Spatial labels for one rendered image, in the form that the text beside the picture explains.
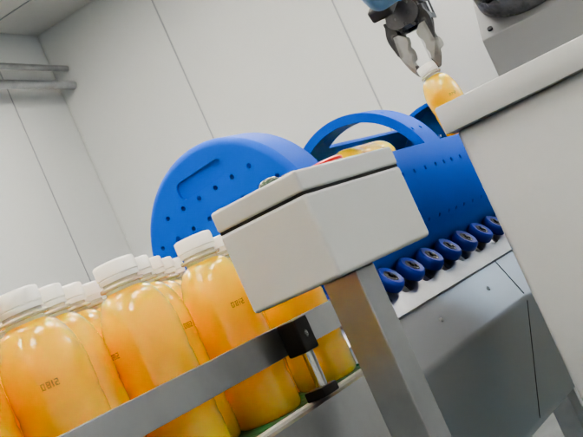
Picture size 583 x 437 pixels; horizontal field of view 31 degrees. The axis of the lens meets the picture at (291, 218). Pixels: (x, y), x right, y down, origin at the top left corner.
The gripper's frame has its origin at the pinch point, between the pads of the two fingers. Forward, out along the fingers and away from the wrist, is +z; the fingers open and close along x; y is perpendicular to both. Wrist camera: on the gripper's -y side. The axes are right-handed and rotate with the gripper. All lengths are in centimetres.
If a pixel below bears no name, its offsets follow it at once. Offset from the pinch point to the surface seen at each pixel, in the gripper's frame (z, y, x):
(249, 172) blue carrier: 14, -76, -2
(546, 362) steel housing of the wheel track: 58, -18, -5
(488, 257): 37.7, -27.1, -6.7
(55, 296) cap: 22, -125, -10
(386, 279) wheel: 33, -62, -6
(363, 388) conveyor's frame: 42, -98, -18
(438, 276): 36, -45, -6
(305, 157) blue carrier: 15, -72, -8
